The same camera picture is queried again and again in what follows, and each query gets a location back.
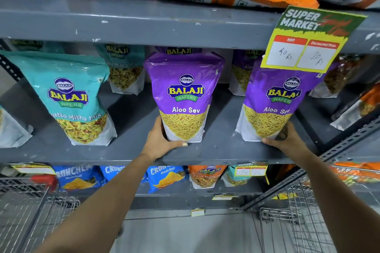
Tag person's right hand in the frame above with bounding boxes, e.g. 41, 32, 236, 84
262, 122, 311, 162

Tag person's left hand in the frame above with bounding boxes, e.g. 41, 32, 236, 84
142, 116, 188, 161

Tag purple snack pouch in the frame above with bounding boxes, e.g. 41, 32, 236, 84
144, 51, 225, 143
235, 57, 339, 142
154, 46, 203, 56
228, 50, 265, 96

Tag person's left forearm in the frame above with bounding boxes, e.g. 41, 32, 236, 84
35, 153, 155, 253

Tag person's right forearm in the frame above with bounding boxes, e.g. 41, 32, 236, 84
292, 148, 380, 253

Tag small yellow price tag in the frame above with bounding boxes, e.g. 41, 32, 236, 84
10, 162, 57, 176
234, 162, 268, 177

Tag blue chips packet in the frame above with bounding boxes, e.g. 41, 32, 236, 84
99, 165, 148, 183
146, 165, 189, 194
52, 165, 106, 192

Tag small orange snack pouch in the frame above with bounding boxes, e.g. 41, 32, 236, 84
188, 165, 228, 189

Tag small teal snack pouch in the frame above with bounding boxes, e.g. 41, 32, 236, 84
221, 165, 252, 187

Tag orange snack packets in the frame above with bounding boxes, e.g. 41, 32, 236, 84
330, 162, 380, 186

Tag clear brown snack pouch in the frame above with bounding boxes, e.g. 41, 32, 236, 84
308, 54, 366, 99

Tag teal snack mix pouch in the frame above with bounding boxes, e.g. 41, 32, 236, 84
0, 50, 118, 147
94, 43, 146, 96
10, 39, 66, 54

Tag green yellow price sign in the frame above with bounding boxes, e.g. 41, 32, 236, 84
260, 5, 368, 74

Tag grey metal shelf rack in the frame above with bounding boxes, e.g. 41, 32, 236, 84
0, 0, 380, 221

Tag red snack packet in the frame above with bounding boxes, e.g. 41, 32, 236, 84
30, 174, 59, 192

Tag white-bottomed snack pouch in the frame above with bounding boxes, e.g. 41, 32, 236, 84
0, 105, 34, 149

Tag wire shopping cart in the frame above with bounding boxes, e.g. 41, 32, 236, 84
0, 177, 81, 253
259, 166, 380, 253

